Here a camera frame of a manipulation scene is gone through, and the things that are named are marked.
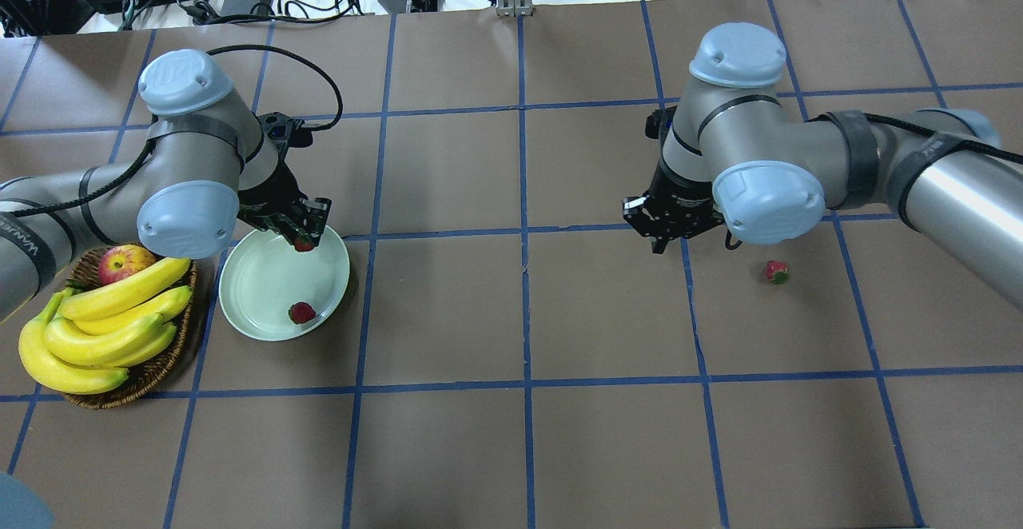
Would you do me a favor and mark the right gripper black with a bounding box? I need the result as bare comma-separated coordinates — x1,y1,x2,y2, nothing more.
623,107,724,253

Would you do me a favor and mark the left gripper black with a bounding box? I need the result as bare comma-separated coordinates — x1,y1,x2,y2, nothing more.
238,113,332,246

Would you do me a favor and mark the red strawberry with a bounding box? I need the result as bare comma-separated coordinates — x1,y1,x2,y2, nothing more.
292,237,316,253
764,260,790,284
286,302,317,325

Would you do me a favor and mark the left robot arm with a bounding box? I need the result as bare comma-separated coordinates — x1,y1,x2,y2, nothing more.
1,47,332,318

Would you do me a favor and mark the light green plate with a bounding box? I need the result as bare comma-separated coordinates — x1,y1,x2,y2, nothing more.
218,227,351,342

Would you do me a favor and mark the red apple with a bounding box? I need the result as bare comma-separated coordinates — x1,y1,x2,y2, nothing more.
98,244,158,286

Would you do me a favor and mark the wicker fruit basket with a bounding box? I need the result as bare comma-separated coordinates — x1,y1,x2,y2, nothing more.
61,262,208,410

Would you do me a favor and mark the yellow banana bunch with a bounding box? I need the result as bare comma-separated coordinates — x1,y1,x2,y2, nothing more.
18,252,192,394

